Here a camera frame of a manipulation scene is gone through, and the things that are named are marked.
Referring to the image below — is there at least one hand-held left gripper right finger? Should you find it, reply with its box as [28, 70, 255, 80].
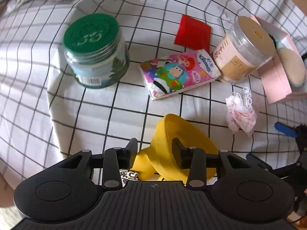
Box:
[171, 138, 252, 188]

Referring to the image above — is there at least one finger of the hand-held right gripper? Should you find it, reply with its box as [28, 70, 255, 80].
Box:
[274, 122, 307, 140]
[246, 153, 307, 180]

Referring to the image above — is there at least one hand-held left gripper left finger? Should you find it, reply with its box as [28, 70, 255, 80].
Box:
[57, 138, 139, 189]

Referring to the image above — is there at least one yellow tape roll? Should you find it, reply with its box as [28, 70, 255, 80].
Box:
[131, 113, 219, 182]

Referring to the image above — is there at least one pink lace cloth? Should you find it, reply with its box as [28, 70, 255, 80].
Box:
[225, 87, 257, 138]

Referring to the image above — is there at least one pink cardboard box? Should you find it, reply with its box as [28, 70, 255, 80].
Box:
[249, 15, 307, 104]

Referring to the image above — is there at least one black and blue item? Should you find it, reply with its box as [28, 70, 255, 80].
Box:
[269, 32, 287, 51]

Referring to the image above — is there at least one black and white charm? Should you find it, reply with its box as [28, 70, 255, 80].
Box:
[119, 169, 140, 181]

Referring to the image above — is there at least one cartoon print tissue packet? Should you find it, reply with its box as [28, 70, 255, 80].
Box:
[140, 49, 221, 101]

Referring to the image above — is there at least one clear plastic jar beige label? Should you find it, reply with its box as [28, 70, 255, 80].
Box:
[212, 16, 277, 85]

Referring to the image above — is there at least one glass jar with green lid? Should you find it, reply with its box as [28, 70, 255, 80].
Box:
[63, 14, 130, 89]

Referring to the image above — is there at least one red packet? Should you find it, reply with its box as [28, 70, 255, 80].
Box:
[174, 14, 212, 51]

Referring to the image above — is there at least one white checkered tablecloth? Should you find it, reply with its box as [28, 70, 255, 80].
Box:
[0, 0, 307, 221]

